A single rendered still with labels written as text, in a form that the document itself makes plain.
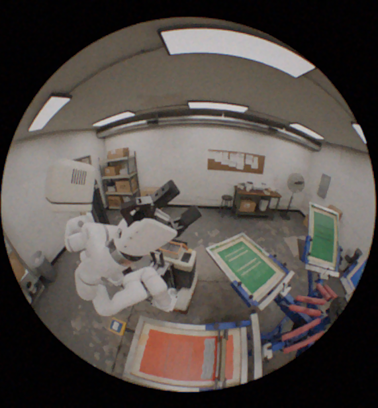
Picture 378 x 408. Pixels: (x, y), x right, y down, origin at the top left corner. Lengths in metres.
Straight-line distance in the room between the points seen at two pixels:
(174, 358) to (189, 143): 3.98
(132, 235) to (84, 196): 0.23
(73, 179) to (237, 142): 3.70
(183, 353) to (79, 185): 1.08
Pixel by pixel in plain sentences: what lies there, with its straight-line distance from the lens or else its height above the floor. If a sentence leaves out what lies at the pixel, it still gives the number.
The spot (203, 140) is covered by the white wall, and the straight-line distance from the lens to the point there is 3.63.
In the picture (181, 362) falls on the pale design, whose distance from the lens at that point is 1.07.
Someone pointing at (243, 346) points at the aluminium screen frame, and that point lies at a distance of 1.09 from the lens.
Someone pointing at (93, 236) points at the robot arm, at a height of 1.84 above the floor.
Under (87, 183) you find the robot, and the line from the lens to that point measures 0.39.
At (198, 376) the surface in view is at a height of 0.96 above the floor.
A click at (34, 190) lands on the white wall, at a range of 3.53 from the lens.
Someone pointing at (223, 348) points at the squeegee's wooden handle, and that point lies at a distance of 0.97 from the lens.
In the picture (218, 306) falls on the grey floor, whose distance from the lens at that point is 2.12.
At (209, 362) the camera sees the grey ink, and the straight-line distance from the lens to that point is 1.08.
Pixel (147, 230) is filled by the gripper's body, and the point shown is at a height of 1.88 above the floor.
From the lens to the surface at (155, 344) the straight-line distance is 1.08.
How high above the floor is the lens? 2.01
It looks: 27 degrees down
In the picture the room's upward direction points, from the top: straight up
